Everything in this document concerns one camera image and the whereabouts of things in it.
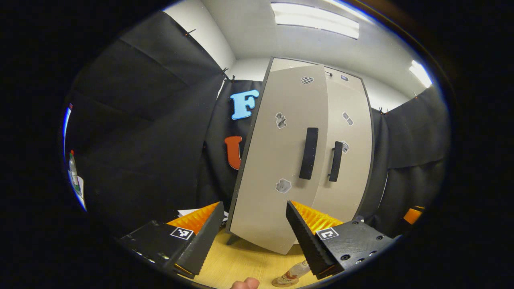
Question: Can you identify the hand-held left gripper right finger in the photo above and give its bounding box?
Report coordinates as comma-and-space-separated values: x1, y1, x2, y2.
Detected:
286, 201, 402, 280

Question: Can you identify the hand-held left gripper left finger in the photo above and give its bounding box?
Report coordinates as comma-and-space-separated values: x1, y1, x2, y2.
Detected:
118, 201, 224, 279

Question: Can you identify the small green capped bottle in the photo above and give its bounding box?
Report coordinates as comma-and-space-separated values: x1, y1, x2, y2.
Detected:
68, 151, 81, 192

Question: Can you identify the grey cabinet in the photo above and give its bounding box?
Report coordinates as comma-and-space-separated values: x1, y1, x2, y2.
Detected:
226, 57, 376, 246

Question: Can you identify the ceiling light panel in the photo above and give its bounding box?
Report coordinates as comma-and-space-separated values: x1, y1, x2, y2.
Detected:
271, 2, 360, 39
410, 60, 432, 88

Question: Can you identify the clear bottle red label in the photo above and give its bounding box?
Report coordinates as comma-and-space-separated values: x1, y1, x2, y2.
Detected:
275, 260, 312, 286

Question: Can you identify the black backdrop cloth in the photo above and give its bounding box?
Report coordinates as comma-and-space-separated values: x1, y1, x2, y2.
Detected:
64, 11, 450, 239

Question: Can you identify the white paper sheet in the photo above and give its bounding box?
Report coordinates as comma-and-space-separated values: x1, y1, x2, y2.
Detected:
76, 177, 87, 210

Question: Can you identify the grey cabinet door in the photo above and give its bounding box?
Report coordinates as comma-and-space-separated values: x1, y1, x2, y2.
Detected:
311, 70, 373, 224
227, 64, 330, 255

